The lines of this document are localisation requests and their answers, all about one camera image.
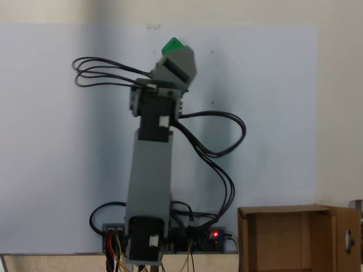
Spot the green die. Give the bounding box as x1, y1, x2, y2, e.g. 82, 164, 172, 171
161, 36, 185, 56

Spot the coloured jumper wire bundle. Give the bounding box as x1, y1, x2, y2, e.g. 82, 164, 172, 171
104, 235, 125, 272

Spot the brown cardboard box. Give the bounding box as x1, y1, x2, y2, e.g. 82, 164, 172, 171
237, 203, 363, 272

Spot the black elbow cable bundle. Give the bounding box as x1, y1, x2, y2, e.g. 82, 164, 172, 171
175, 111, 247, 224

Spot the circuit board with blue terminal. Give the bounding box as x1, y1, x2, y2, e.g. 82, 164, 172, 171
170, 225, 231, 253

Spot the black table cable loop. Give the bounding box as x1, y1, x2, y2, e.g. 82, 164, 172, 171
90, 201, 127, 236

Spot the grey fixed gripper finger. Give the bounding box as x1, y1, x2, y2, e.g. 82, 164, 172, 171
166, 46, 199, 82

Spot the circuit board with jumper wires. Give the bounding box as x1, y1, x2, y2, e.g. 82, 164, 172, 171
102, 223, 127, 253

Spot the black board cable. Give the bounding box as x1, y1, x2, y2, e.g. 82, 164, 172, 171
226, 234, 241, 272

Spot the black wrist cable bundle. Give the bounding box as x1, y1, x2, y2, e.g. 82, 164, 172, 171
72, 56, 155, 88

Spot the thin yellow wire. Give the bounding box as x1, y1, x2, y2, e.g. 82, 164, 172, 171
183, 237, 194, 272

